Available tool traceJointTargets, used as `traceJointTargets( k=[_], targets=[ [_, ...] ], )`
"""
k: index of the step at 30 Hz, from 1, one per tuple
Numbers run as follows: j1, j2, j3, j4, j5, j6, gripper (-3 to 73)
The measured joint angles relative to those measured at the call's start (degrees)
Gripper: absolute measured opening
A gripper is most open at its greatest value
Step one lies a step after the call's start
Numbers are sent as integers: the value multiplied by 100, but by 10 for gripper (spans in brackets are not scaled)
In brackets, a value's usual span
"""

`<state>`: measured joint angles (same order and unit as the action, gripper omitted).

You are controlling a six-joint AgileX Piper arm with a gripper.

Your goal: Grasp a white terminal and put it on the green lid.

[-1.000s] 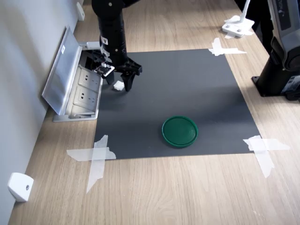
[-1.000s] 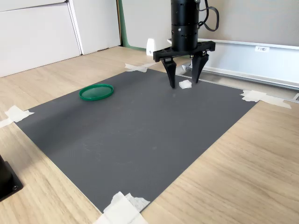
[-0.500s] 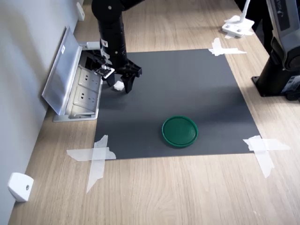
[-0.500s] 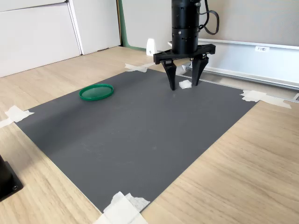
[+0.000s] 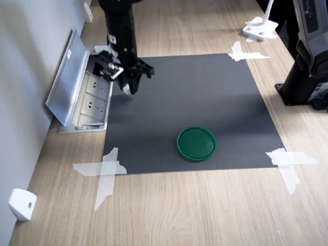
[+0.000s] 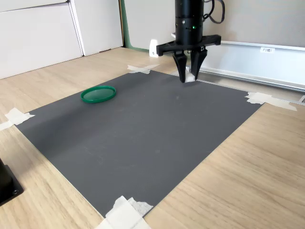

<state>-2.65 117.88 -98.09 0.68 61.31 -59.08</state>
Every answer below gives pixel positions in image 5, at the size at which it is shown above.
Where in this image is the white stand with flat base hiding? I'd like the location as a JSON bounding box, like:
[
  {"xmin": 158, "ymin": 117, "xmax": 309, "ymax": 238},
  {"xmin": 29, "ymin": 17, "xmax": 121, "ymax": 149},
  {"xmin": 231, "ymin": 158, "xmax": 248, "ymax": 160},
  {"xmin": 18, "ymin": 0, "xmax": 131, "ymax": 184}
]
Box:
[{"xmin": 242, "ymin": 0, "xmax": 279, "ymax": 43}]

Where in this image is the round green lid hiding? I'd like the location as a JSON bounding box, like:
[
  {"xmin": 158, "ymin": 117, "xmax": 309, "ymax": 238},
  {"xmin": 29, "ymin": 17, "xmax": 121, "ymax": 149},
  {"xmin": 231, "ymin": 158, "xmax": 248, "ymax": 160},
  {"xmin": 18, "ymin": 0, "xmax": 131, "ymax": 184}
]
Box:
[{"xmin": 176, "ymin": 126, "xmax": 218, "ymax": 162}]

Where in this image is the white tape cross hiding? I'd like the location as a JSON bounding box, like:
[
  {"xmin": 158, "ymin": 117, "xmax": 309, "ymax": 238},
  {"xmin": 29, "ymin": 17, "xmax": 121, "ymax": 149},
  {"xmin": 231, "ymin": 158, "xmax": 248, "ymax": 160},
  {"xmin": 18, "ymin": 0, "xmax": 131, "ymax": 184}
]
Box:
[
  {"xmin": 227, "ymin": 40, "xmax": 271, "ymax": 63},
  {"xmin": 265, "ymin": 148, "xmax": 318, "ymax": 195},
  {"xmin": 72, "ymin": 147, "xmax": 128, "ymax": 213}
]

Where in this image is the silver cable duct with lid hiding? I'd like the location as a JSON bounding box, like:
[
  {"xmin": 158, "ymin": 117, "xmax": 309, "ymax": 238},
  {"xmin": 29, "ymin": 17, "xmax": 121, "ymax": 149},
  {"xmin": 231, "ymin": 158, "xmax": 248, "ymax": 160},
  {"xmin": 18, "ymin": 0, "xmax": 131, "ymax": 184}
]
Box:
[{"xmin": 45, "ymin": 28, "xmax": 115, "ymax": 134}]

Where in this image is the dark grey mat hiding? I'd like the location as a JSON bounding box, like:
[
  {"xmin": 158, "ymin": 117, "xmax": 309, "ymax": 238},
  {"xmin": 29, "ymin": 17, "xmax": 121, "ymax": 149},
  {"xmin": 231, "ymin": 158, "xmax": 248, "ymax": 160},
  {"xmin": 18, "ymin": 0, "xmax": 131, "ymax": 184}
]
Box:
[{"xmin": 102, "ymin": 53, "xmax": 286, "ymax": 175}]

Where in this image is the small white bracket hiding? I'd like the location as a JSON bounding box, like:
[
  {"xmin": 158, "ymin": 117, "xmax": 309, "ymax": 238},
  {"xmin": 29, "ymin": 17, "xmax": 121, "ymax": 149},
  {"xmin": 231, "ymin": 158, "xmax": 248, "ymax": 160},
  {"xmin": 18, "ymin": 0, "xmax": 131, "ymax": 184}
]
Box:
[
  {"xmin": 83, "ymin": 2, "xmax": 93, "ymax": 23},
  {"xmin": 7, "ymin": 188, "xmax": 37, "ymax": 221}
]

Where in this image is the grey partition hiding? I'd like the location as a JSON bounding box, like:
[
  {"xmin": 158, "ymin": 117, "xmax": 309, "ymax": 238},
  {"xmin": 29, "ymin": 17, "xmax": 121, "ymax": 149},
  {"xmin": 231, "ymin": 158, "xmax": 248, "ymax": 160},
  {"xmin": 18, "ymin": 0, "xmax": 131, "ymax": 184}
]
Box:
[{"xmin": 0, "ymin": 0, "xmax": 87, "ymax": 246}]

